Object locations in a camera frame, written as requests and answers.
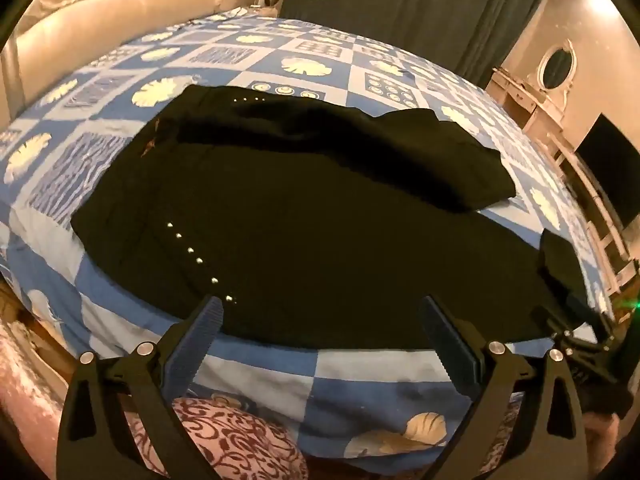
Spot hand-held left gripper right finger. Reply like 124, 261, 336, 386
419, 296, 586, 480

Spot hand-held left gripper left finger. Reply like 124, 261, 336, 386
56, 295, 224, 480

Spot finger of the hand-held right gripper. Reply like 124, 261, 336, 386
532, 290, 613, 342

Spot black pants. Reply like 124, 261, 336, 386
70, 84, 591, 351

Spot white television cabinet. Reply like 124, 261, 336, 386
547, 130, 637, 291

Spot pink maroon swirl cushion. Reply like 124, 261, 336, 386
127, 395, 311, 480

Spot blue leaf print bedsheet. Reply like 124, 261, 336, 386
0, 7, 621, 461

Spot black flat television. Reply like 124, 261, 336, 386
575, 114, 640, 231

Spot white vanity with oval mirror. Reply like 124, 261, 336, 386
487, 40, 578, 136

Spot cream tufted headboard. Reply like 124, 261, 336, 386
0, 0, 226, 106

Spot dark green curtain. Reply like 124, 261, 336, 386
277, 0, 553, 88

